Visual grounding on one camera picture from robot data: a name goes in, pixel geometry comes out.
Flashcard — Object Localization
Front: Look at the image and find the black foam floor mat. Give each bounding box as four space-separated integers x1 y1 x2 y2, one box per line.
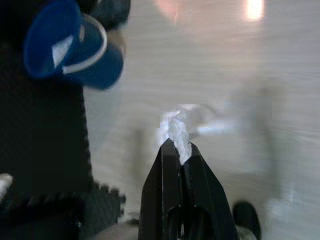
0 82 126 240

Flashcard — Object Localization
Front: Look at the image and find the blue plastic bucket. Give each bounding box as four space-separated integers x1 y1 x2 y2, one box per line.
23 0 125 91

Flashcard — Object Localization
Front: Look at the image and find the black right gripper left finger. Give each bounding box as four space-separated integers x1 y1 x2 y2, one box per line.
136 138 185 240

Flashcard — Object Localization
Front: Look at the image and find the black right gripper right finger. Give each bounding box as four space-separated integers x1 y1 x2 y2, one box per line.
181 141 239 240

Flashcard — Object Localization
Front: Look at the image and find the black robot foot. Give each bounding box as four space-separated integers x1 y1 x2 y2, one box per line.
233 201 262 240

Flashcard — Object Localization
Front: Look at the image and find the white tissue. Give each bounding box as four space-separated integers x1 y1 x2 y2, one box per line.
156 103 216 166

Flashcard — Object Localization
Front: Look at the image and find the black plastic rubbish bag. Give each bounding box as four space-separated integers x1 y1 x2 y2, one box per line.
82 0 131 31

